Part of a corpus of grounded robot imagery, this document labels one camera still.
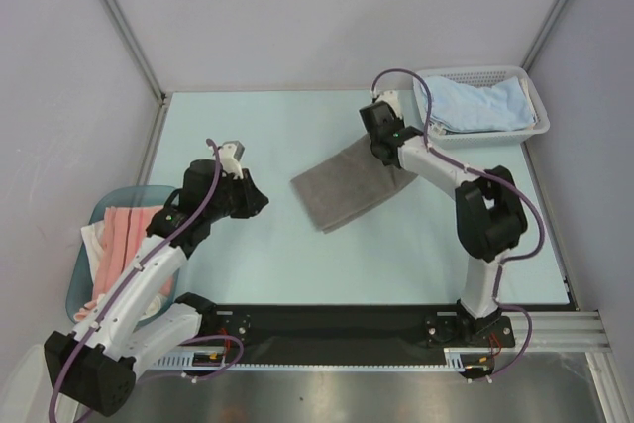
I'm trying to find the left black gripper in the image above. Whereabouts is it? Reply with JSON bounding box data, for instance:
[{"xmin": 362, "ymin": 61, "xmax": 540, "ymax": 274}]
[{"xmin": 205, "ymin": 168, "xmax": 268, "ymax": 222}]

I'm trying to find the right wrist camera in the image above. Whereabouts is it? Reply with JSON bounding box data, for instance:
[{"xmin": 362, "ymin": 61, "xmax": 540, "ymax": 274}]
[{"xmin": 372, "ymin": 90, "xmax": 402, "ymax": 117}]

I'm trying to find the light blue towel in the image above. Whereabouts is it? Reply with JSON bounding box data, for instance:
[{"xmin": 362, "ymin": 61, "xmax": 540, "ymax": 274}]
[{"xmin": 416, "ymin": 76, "xmax": 537, "ymax": 134}]

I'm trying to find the left aluminium corner post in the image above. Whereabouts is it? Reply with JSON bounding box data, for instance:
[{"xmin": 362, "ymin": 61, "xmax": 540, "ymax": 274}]
[{"xmin": 99, "ymin": 0, "xmax": 165, "ymax": 104}]

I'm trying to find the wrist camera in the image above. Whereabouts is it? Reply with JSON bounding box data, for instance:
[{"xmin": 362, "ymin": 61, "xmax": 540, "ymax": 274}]
[
  {"xmin": 372, "ymin": 90, "xmax": 402, "ymax": 117},
  {"xmin": 218, "ymin": 141, "xmax": 245, "ymax": 180}
]

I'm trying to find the grey terry towel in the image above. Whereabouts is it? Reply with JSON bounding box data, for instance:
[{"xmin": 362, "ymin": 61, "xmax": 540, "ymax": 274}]
[{"xmin": 291, "ymin": 136, "xmax": 417, "ymax": 234}]

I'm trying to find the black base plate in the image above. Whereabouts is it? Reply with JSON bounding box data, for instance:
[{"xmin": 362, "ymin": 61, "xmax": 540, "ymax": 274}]
[{"xmin": 197, "ymin": 304, "xmax": 516, "ymax": 352}]

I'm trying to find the pink striped towel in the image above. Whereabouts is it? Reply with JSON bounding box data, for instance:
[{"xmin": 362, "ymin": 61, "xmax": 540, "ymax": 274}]
[{"xmin": 72, "ymin": 206, "xmax": 161, "ymax": 322}]

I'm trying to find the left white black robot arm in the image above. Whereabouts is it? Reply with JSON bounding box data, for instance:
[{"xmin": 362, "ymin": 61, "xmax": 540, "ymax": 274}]
[{"xmin": 44, "ymin": 156, "xmax": 268, "ymax": 421}]

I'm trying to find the slotted cable duct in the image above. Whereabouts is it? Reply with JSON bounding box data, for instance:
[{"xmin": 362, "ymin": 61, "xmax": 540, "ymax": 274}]
[{"xmin": 150, "ymin": 347, "xmax": 493, "ymax": 372}]

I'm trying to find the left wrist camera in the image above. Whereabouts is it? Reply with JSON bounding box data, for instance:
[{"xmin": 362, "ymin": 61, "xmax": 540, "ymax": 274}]
[{"xmin": 218, "ymin": 141, "xmax": 245, "ymax": 180}]

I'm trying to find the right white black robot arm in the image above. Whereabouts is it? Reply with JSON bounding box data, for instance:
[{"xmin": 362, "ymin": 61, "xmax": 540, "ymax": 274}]
[{"xmin": 360, "ymin": 100, "xmax": 527, "ymax": 347}]

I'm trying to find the aluminium corner post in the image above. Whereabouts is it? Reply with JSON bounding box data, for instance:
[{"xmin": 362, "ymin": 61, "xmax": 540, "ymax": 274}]
[
  {"xmin": 99, "ymin": 0, "xmax": 165, "ymax": 104},
  {"xmin": 521, "ymin": 0, "xmax": 572, "ymax": 71}
]

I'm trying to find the white perforated plastic basket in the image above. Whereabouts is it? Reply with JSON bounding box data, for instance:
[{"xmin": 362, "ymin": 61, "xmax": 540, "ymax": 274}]
[{"xmin": 412, "ymin": 65, "xmax": 550, "ymax": 150}]

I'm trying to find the white towel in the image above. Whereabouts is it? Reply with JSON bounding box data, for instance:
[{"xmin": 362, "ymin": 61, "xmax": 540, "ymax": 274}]
[{"xmin": 80, "ymin": 220, "xmax": 173, "ymax": 322}]

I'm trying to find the right aluminium corner post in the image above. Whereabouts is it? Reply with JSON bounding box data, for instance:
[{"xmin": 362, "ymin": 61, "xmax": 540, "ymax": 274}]
[{"xmin": 521, "ymin": 0, "xmax": 572, "ymax": 71}]

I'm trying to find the aluminium frame rail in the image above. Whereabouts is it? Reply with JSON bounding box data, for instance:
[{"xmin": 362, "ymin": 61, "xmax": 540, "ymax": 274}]
[{"xmin": 509, "ymin": 309, "xmax": 613, "ymax": 353}]

